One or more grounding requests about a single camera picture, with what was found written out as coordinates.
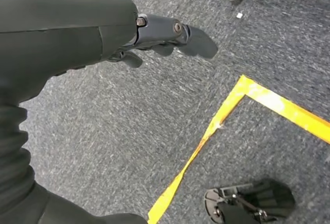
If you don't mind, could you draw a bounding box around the black robot foot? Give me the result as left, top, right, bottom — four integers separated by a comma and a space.
205, 178, 296, 224

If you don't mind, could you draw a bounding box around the yellow floor tape square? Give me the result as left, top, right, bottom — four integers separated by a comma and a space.
147, 75, 330, 224

